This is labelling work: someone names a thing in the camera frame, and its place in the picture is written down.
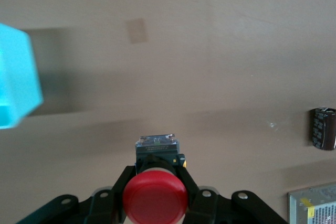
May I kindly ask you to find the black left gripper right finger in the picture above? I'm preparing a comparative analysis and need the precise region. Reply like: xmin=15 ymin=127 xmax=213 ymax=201
xmin=176 ymin=166 xmax=290 ymax=224

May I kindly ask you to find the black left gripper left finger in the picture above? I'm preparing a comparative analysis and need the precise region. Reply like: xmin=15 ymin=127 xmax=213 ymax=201
xmin=15 ymin=165 xmax=138 ymax=224

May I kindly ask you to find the red mushroom push button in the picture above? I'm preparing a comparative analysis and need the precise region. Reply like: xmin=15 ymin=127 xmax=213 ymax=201
xmin=122 ymin=133 xmax=190 ymax=224

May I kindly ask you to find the metal mesh power supply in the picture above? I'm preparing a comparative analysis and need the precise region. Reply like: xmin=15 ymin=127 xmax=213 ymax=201
xmin=287 ymin=181 xmax=336 ymax=224

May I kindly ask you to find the dark brown cylindrical capacitor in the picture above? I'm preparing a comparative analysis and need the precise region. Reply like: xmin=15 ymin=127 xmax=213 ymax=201
xmin=308 ymin=106 xmax=336 ymax=152

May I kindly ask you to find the cyan plastic bin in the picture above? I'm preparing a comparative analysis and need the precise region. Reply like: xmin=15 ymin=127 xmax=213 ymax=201
xmin=0 ymin=22 xmax=44 ymax=130

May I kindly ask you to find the brown tape patch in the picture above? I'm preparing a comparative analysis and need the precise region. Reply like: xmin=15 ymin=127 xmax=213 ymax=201
xmin=126 ymin=18 xmax=149 ymax=44

